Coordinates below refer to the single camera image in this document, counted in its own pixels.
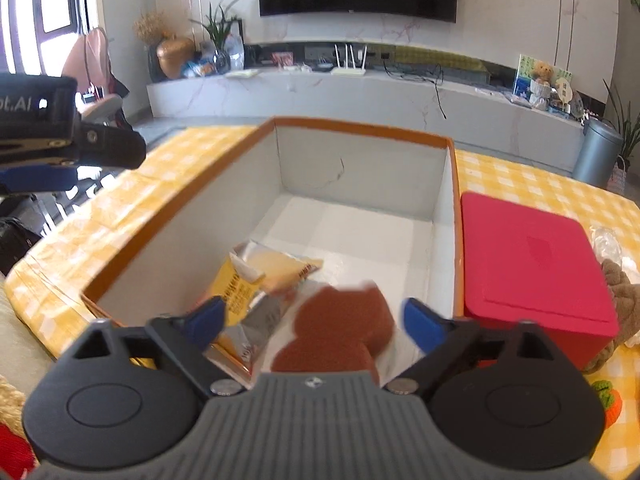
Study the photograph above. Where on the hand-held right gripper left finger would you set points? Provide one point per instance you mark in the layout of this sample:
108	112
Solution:
207	317

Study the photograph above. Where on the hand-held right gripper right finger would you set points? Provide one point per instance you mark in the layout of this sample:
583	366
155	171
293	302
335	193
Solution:
420	322

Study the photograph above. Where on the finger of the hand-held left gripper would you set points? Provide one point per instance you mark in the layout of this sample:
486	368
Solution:
40	178
112	145

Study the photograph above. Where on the brown bear-shaped sponge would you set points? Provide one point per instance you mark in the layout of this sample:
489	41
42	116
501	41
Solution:
330	330

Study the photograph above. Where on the orange cardboard box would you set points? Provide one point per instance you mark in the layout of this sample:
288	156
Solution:
350	175

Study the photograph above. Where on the clear plastic bag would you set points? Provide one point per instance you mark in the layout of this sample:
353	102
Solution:
602	242

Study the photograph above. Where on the yellow snack packet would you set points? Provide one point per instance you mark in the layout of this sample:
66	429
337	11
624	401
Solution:
240	285

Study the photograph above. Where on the yellow checkered tablecloth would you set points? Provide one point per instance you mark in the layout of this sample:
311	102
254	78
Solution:
125	210

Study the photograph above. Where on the black bag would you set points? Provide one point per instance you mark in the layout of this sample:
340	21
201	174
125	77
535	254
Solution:
17	242

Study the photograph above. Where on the pink chair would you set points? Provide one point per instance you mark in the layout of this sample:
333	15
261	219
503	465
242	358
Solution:
87	65

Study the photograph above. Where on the gold round vase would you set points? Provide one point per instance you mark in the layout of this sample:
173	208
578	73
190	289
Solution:
175	57

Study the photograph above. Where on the blue snack bags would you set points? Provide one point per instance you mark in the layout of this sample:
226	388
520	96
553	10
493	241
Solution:
200	67

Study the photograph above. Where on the red lidded box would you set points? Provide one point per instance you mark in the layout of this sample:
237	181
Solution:
530	270

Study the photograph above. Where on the dark framed glass door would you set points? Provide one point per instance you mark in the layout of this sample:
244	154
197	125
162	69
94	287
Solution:
55	5

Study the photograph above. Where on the dried yellow flowers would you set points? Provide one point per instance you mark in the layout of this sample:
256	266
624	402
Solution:
150	27

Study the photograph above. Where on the white papers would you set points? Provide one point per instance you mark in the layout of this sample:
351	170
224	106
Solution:
242	73

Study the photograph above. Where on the clear plastic water bottle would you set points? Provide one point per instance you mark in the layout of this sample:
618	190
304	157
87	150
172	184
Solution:
235	52

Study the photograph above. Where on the green plant in glass vase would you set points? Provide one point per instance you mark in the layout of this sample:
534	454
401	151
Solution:
220	35

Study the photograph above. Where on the red card box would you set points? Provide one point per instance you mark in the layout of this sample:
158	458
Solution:
282	58

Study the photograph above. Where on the orange crochet toy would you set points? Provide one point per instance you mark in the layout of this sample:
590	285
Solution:
607	402

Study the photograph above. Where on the brown plush toy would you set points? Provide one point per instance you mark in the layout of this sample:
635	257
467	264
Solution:
622	295

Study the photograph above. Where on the beige plush toy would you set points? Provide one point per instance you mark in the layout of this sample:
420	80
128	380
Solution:
10	400

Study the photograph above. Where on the white marble TV console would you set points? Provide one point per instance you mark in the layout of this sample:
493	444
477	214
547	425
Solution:
350	100

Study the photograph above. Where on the red cloth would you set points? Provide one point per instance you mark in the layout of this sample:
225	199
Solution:
12	452

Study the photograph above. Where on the woven basket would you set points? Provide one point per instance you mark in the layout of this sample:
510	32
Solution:
617	177

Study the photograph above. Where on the silver trash bin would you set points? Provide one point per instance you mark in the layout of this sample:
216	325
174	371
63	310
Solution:
597	152

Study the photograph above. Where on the white wifi router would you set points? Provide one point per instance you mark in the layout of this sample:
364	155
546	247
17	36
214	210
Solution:
347	70

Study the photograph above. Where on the blue photo poster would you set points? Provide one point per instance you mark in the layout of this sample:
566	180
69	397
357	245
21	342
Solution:
522	80

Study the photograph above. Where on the teddy bear figure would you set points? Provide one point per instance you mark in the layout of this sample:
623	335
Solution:
541	85

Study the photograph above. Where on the tall green floor plant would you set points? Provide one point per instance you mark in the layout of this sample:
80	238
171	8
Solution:
627	130

